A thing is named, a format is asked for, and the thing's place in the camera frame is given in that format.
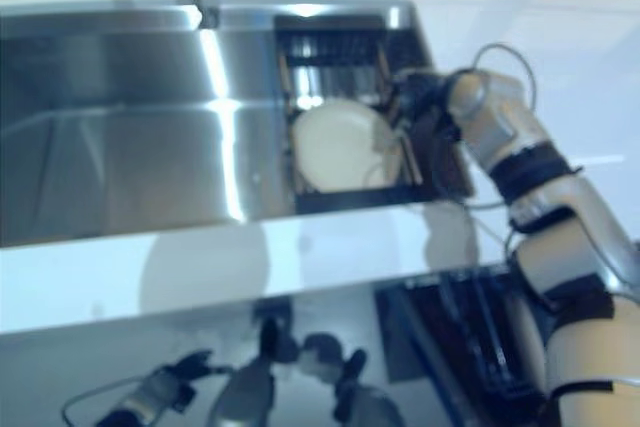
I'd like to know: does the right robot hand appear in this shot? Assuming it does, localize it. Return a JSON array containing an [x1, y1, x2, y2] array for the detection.
[[392, 69, 461, 144]]

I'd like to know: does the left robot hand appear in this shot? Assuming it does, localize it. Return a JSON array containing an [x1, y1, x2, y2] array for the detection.
[[166, 349, 215, 387]]

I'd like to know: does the white round ceramic plate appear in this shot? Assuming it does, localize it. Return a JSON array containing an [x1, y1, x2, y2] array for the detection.
[[290, 100, 405, 195]]

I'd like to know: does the white glossy cabinet front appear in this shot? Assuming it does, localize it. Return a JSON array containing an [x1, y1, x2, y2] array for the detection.
[[0, 291, 404, 427]]

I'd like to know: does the black dish drying rack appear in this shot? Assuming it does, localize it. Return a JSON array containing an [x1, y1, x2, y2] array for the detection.
[[272, 13, 427, 217]]

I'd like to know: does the stainless steel kitchen sink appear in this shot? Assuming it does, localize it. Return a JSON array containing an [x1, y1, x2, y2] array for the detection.
[[0, 0, 477, 249]]

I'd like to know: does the grey left wrist cable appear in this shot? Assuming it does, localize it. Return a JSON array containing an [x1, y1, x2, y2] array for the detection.
[[60, 378, 169, 424]]

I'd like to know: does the black wire dishwasher rack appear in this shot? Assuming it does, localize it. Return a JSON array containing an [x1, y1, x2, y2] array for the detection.
[[373, 266, 552, 411]]

